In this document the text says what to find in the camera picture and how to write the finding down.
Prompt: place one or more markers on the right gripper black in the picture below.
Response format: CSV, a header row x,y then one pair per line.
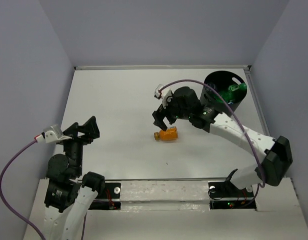
x,y
159,114

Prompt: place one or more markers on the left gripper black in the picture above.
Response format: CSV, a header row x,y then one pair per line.
x,y
90,126

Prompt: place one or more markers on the orange plastic bottle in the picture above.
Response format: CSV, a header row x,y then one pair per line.
x,y
170,134

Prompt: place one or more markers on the green plastic bottle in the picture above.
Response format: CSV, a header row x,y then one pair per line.
x,y
234,93

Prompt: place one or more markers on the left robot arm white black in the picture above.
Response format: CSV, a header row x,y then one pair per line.
x,y
70,192

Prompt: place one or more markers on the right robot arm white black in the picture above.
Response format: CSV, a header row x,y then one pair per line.
x,y
273,154

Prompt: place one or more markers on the black plastic bin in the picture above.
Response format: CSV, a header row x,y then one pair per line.
x,y
219,81

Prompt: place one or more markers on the white foam front board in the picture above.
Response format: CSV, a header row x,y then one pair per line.
x,y
164,195

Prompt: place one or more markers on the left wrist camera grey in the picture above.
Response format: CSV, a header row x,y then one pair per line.
x,y
52,134

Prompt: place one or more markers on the aluminium table edge rail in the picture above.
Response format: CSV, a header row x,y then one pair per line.
x,y
159,67

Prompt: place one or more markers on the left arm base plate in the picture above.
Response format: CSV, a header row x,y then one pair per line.
x,y
109,199

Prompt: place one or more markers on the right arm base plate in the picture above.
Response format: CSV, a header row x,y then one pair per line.
x,y
228,197

